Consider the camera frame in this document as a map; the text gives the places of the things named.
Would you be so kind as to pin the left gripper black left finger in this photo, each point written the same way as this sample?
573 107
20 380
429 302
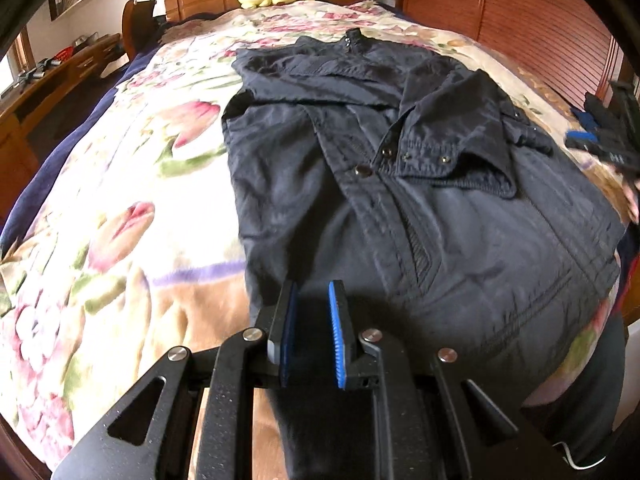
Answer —
191 408

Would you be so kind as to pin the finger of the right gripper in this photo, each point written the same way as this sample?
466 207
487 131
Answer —
585 119

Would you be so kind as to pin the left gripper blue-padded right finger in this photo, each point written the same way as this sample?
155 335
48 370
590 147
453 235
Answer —
426 425

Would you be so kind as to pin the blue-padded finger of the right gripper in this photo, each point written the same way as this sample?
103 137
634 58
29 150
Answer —
579 136

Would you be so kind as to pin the black jacket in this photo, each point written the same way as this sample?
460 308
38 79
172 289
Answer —
450 217

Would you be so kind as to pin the person's right hand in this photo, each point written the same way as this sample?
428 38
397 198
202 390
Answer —
631 190

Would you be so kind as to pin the wooden louvered wardrobe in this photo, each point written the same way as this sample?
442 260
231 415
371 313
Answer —
562 42

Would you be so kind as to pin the floral bed blanket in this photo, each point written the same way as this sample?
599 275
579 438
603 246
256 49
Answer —
134 246

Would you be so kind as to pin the long wooden desk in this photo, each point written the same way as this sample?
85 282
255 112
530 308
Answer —
22 110

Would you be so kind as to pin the window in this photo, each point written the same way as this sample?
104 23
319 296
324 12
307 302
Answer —
18 59

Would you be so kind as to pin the wooden chair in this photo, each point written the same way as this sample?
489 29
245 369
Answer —
138 26

